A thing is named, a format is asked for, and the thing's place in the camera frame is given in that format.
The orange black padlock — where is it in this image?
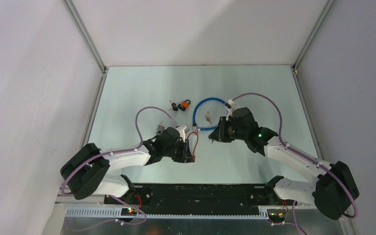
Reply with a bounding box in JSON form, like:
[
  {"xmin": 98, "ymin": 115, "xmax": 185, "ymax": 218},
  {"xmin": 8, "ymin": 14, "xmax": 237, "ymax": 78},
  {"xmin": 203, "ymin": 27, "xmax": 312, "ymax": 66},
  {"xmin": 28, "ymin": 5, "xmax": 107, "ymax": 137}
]
[{"xmin": 177, "ymin": 99, "xmax": 191, "ymax": 112}]

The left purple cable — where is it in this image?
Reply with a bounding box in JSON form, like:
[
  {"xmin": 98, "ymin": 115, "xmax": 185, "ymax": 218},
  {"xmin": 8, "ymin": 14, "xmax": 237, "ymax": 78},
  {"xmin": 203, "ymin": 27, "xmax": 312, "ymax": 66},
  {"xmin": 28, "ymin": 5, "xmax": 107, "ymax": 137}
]
[{"xmin": 60, "ymin": 106, "xmax": 179, "ymax": 197}]

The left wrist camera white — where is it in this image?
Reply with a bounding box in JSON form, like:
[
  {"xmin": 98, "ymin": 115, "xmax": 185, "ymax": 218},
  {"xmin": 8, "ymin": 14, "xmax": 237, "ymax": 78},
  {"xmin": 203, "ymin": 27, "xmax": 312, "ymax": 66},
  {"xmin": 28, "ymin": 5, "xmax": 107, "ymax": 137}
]
[{"xmin": 175, "ymin": 125, "xmax": 189, "ymax": 142}]

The blue cable lock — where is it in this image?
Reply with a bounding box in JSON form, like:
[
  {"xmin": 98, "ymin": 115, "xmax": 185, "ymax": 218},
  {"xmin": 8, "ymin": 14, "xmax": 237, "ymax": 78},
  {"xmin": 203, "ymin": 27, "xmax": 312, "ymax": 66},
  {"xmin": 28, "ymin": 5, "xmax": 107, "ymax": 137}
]
[{"xmin": 191, "ymin": 97, "xmax": 226, "ymax": 133}]

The red cable padlock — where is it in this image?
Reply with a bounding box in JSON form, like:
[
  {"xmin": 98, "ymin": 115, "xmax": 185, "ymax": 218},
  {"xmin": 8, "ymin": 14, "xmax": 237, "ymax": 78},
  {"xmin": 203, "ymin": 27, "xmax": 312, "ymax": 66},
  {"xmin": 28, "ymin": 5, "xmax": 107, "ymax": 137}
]
[{"xmin": 186, "ymin": 131, "xmax": 199, "ymax": 161}]

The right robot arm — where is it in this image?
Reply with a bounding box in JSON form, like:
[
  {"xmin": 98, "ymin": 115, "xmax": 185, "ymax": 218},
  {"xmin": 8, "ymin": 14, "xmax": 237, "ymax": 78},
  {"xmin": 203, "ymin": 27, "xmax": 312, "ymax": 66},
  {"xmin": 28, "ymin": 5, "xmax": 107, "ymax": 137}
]
[{"xmin": 209, "ymin": 108, "xmax": 359, "ymax": 220}]

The silver key bunch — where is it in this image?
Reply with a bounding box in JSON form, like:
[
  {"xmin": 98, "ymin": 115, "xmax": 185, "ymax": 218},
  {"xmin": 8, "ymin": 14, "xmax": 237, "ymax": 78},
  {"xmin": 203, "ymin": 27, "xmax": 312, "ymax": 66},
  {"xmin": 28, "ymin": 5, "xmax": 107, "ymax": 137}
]
[{"xmin": 156, "ymin": 121, "xmax": 165, "ymax": 135}]

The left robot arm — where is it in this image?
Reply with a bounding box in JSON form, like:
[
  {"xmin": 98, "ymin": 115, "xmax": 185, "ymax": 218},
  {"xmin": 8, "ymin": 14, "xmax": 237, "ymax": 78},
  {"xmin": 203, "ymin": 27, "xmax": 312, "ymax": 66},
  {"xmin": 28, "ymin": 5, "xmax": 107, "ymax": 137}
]
[{"xmin": 60, "ymin": 125, "xmax": 195, "ymax": 204}]

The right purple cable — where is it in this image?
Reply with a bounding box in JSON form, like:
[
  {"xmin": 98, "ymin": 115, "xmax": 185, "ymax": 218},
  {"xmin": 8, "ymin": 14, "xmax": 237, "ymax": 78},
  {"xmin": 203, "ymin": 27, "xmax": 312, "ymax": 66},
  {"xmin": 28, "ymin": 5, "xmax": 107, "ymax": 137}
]
[{"xmin": 232, "ymin": 93, "xmax": 359, "ymax": 218}]

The purple cable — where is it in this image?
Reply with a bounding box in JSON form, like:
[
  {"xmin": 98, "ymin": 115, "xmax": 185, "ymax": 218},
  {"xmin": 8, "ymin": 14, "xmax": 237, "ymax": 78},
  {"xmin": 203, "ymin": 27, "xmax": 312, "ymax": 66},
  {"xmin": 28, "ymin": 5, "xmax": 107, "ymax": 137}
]
[
  {"xmin": 232, "ymin": 93, "xmax": 359, "ymax": 218},
  {"xmin": 60, "ymin": 106, "xmax": 179, "ymax": 197}
]

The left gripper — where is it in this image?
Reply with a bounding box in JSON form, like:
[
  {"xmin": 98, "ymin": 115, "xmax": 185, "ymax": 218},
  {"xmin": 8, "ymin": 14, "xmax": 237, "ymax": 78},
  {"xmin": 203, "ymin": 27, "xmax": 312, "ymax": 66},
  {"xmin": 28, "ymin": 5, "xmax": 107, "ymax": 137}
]
[{"xmin": 163, "ymin": 138, "xmax": 194, "ymax": 163}]

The blue lock key pair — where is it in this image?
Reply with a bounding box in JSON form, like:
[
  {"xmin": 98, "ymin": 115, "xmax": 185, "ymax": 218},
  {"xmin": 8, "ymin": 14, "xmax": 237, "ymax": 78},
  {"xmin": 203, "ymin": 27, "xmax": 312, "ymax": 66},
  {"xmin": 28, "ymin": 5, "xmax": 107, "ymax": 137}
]
[{"xmin": 205, "ymin": 111, "xmax": 212, "ymax": 125}]

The black head padlock key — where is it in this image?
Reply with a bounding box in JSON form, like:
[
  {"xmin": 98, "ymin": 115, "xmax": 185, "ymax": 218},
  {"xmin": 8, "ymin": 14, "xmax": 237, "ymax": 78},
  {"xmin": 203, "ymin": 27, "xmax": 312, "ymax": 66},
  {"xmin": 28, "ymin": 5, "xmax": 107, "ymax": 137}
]
[{"xmin": 168, "ymin": 100, "xmax": 179, "ymax": 115}]

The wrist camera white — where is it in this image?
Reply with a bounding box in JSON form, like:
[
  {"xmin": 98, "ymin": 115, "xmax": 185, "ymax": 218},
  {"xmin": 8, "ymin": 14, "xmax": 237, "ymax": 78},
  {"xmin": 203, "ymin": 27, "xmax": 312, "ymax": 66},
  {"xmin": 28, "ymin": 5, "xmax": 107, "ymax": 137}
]
[
  {"xmin": 224, "ymin": 99, "xmax": 238, "ymax": 116},
  {"xmin": 175, "ymin": 125, "xmax": 189, "ymax": 142}
]

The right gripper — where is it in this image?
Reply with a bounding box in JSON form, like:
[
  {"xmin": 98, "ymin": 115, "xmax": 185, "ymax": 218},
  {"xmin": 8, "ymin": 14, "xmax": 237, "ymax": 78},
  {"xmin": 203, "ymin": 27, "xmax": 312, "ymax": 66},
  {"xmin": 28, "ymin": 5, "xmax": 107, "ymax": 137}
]
[{"xmin": 209, "ymin": 116, "xmax": 247, "ymax": 142}]

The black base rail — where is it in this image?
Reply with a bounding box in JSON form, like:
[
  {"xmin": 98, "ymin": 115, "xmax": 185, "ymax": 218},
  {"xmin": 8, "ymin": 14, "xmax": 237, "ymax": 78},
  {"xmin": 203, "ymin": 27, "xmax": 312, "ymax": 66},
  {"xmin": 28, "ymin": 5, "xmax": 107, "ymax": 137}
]
[{"xmin": 121, "ymin": 184, "xmax": 283, "ymax": 216}]

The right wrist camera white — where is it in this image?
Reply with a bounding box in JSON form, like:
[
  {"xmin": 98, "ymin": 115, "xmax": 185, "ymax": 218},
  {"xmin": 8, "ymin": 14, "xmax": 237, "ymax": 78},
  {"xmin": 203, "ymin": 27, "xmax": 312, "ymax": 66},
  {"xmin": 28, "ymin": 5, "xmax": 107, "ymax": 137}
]
[{"xmin": 224, "ymin": 99, "xmax": 238, "ymax": 116}]

